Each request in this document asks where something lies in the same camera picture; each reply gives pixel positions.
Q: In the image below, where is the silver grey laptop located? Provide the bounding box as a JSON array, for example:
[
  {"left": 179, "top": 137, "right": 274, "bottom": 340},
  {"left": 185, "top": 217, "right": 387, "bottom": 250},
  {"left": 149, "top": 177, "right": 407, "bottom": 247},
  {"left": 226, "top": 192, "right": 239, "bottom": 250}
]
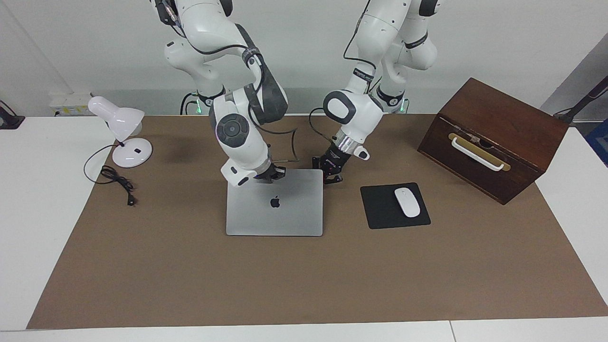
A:
[{"left": 226, "top": 169, "right": 324, "bottom": 237}]

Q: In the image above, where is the black mouse pad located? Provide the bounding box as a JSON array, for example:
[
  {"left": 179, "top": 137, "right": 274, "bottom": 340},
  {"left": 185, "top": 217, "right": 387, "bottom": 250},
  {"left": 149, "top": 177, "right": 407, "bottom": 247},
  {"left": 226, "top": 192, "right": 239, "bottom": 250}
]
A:
[{"left": 360, "top": 182, "right": 431, "bottom": 230}]

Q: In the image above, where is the white computer mouse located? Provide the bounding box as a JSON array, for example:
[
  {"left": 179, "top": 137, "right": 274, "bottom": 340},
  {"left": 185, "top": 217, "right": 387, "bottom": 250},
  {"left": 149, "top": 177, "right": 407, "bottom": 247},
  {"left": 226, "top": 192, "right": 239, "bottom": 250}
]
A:
[{"left": 394, "top": 188, "right": 421, "bottom": 218}]

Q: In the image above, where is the brown table mat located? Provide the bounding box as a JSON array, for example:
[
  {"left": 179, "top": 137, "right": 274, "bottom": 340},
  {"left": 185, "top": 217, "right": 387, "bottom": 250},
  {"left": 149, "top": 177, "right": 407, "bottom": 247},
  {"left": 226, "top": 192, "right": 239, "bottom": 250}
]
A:
[{"left": 26, "top": 114, "right": 608, "bottom": 330}]

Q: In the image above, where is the white desk lamp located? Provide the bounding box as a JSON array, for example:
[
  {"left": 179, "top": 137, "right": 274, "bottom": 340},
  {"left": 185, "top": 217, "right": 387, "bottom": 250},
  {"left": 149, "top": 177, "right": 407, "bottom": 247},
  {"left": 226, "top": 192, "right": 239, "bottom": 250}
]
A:
[{"left": 88, "top": 96, "right": 153, "bottom": 168}]

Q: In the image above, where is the dark brown wooden box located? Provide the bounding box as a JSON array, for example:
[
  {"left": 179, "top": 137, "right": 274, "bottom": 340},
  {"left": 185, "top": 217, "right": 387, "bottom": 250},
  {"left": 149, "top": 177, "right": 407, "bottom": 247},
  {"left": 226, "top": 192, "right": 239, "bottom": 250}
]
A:
[{"left": 417, "top": 77, "right": 570, "bottom": 205}]

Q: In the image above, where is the white power strip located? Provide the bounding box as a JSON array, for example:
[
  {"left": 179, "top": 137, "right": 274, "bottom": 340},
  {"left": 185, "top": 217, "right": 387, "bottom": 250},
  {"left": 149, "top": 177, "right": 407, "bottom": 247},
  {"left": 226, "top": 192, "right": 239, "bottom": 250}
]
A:
[{"left": 49, "top": 93, "right": 93, "bottom": 117}]

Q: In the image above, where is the black stand pole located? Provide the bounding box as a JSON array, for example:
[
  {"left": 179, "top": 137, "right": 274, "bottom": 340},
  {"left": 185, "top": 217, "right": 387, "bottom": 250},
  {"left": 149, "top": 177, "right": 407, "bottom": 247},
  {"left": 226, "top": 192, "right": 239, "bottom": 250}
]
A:
[{"left": 553, "top": 76, "right": 608, "bottom": 125}]

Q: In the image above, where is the blue object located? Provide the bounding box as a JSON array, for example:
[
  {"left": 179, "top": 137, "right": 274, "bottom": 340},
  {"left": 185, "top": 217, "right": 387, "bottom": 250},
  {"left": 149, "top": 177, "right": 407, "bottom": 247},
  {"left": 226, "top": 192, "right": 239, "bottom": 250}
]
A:
[{"left": 585, "top": 119, "right": 608, "bottom": 167}]

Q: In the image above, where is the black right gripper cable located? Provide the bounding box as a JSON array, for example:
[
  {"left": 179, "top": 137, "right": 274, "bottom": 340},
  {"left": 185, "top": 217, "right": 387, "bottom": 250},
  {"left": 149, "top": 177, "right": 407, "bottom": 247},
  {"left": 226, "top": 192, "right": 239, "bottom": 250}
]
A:
[{"left": 154, "top": 0, "right": 301, "bottom": 164}]

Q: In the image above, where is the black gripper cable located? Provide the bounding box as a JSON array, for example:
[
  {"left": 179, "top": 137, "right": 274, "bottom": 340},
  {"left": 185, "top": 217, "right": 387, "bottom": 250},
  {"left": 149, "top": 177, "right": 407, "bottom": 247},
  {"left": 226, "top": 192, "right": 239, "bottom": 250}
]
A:
[
  {"left": 154, "top": 0, "right": 301, "bottom": 164},
  {"left": 309, "top": 0, "right": 376, "bottom": 144}
]

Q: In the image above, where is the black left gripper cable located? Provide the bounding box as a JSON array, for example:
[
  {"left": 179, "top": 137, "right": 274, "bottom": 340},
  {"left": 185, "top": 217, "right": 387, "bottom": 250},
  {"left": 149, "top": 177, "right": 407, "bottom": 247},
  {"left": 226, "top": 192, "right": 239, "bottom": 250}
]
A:
[{"left": 309, "top": 0, "right": 376, "bottom": 144}]

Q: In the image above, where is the white box handle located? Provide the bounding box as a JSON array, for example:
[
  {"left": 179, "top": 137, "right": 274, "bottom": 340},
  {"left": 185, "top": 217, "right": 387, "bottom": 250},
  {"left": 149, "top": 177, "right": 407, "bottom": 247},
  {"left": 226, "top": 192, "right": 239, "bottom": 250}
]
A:
[{"left": 451, "top": 137, "right": 505, "bottom": 171}]

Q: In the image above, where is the black lamp power cable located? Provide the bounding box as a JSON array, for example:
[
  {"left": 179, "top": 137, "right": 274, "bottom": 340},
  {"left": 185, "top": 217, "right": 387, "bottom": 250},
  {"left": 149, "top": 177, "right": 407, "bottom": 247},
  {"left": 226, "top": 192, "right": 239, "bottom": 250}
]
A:
[{"left": 84, "top": 144, "right": 137, "bottom": 207}]

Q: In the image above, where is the brass handle plate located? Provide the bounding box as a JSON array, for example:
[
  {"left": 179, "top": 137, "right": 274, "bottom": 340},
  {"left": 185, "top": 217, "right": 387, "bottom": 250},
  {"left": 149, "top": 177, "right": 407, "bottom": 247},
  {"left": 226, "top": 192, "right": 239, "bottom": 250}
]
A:
[{"left": 448, "top": 133, "right": 512, "bottom": 172}]

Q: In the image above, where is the black clamp mount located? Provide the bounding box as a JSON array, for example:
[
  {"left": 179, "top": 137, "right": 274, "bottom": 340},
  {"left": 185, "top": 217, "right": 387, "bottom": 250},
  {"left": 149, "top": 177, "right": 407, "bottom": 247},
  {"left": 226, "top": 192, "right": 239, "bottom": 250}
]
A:
[{"left": 0, "top": 101, "right": 25, "bottom": 130}]

